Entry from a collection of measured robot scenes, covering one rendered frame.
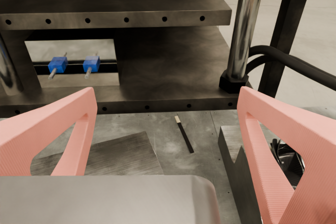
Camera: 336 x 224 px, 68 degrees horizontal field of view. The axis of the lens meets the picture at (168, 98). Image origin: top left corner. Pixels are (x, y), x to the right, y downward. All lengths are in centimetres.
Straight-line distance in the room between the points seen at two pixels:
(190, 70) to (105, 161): 59
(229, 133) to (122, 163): 26
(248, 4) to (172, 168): 48
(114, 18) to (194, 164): 48
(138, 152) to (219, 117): 32
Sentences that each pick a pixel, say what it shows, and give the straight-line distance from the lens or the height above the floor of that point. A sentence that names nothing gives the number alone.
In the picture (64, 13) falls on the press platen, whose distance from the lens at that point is 82.
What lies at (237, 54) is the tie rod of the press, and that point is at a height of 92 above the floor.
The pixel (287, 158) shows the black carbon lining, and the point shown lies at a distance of 58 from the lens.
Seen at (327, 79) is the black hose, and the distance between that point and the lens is 81.
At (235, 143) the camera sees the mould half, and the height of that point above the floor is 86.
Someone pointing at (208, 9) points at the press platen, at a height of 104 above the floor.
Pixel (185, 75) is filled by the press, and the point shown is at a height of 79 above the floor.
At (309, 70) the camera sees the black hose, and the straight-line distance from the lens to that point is 80.
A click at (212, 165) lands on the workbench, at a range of 61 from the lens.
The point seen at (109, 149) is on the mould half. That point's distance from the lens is 50.
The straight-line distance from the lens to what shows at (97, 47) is 83.
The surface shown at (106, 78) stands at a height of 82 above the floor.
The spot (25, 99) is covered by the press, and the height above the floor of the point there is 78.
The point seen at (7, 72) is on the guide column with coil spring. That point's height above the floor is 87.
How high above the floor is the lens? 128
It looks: 37 degrees down
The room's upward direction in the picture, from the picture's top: straight up
